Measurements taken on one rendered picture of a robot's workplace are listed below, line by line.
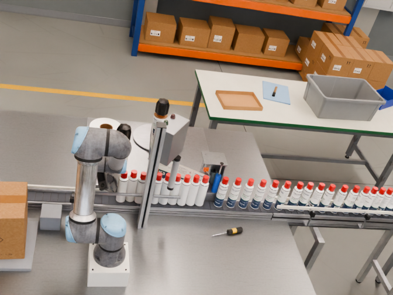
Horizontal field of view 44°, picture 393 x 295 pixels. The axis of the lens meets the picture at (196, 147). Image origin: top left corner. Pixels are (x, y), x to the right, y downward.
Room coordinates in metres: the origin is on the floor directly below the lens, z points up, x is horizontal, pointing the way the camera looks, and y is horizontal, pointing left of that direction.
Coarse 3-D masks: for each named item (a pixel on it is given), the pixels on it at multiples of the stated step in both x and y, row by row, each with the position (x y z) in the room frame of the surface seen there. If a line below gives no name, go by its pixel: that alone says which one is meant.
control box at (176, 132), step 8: (168, 120) 1.93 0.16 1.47; (176, 120) 1.95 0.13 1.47; (184, 120) 1.97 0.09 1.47; (168, 128) 1.86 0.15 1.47; (176, 128) 1.88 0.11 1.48; (184, 128) 1.93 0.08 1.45; (168, 136) 1.83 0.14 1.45; (176, 136) 1.85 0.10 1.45; (184, 136) 1.96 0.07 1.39; (168, 144) 1.82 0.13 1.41; (176, 144) 1.87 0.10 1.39; (168, 152) 1.82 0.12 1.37; (176, 152) 1.90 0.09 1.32; (160, 160) 1.83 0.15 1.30; (168, 160) 1.83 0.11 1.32
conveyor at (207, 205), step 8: (32, 192) 1.83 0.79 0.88; (40, 192) 1.85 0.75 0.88; (48, 192) 1.86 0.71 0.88; (32, 200) 1.77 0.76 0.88; (40, 200) 1.79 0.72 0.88; (48, 200) 1.80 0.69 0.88; (56, 200) 1.82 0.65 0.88; (64, 200) 1.83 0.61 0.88; (96, 200) 1.89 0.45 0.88; (104, 200) 1.91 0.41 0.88; (112, 200) 1.92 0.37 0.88; (224, 200) 2.16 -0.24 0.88; (192, 208) 2.02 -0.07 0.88; (200, 208) 2.04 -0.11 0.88; (208, 208) 2.05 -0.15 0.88; (216, 208) 2.07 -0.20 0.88; (224, 208) 2.09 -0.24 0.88; (232, 208) 2.11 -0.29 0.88; (240, 208) 2.13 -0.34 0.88; (248, 208) 2.14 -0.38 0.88
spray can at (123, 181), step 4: (120, 176) 1.94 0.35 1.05; (124, 176) 1.93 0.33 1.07; (120, 180) 1.92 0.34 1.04; (124, 180) 1.92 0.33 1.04; (120, 184) 1.92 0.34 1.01; (124, 184) 1.92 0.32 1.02; (120, 188) 1.92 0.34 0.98; (124, 188) 1.92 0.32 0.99; (120, 192) 1.92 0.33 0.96; (124, 192) 1.92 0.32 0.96; (116, 196) 1.93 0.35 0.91; (120, 196) 1.92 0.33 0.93; (124, 196) 1.93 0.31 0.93; (116, 200) 1.92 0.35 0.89; (120, 200) 1.92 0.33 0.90; (124, 200) 1.93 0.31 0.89
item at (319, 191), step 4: (320, 184) 2.27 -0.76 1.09; (324, 184) 2.28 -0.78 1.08; (316, 188) 2.28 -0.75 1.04; (320, 188) 2.26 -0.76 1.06; (316, 192) 2.26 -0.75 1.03; (320, 192) 2.26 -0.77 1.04; (312, 196) 2.27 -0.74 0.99; (316, 196) 2.26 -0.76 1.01; (320, 196) 2.26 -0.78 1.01; (312, 200) 2.26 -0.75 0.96; (316, 200) 2.25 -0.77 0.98; (308, 204) 2.28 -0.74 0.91; (312, 204) 2.26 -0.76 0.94; (316, 204) 2.26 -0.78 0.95
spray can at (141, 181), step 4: (144, 172) 1.98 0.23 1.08; (140, 176) 1.96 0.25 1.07; (144, 176) 1.95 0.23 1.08; (140, 180) 1.95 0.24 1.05; (144, 180) 1.96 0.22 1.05; (140, 184) 1.94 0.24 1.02; (136, 188) 1.96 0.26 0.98; (140, 188) 1.94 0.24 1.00; (136, 192) 1.95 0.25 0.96; (140, 192) 1.94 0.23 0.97; (136, 200) 1.95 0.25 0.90; (140, 200) 1.95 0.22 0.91
